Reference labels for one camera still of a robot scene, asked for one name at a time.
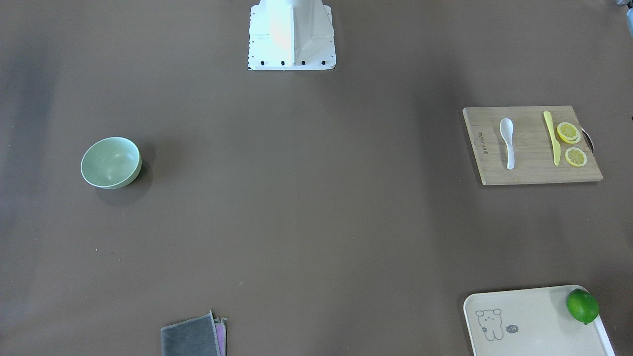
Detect wooden cutting board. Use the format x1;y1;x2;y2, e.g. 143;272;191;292
462;105;603;185

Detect green lime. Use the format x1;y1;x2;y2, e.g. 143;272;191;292
566;288;600;325

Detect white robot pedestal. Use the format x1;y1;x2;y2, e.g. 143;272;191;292
247;0;337;71

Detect grey folded cloth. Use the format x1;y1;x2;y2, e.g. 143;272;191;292
161;311;227;356

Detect yellow plastic knife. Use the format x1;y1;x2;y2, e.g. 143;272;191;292
543;111;561;166

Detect light green bowl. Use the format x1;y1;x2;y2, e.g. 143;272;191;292
81;137;142;189

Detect single lemon slice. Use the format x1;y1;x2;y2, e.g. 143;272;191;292
565;147;588;167

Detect stacked lemon slices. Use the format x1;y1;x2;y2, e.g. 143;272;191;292
556;122;582;144

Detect white plastic spoon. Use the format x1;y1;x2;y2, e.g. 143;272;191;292
499;118;515;171

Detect cream tray with bear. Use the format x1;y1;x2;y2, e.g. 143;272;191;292
463;285;614;356

